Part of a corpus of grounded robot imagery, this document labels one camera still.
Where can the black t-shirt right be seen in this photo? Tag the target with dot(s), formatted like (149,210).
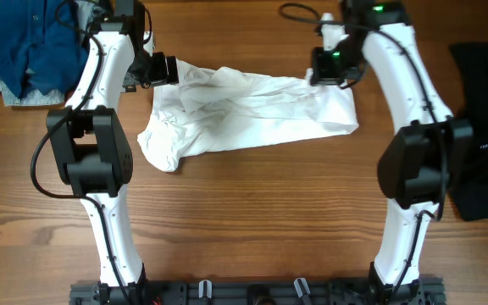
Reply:
(471,194)

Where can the grey garment in pile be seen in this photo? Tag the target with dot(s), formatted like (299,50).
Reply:
(86,11)

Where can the blue shirt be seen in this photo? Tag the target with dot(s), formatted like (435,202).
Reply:
(39,47)

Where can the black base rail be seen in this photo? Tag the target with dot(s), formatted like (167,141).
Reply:
(337,291)

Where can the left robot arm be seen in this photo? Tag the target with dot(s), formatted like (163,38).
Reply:
(93,155)

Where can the light patterned garment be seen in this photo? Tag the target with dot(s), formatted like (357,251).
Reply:
(33,99)

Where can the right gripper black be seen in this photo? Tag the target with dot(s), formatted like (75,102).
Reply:
(323,70)

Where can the white t-shirt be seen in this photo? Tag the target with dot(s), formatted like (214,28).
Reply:
(225,109)

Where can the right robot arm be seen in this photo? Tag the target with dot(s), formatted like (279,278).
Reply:
(427,150)

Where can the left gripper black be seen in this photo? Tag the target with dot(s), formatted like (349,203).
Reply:
(161,74)

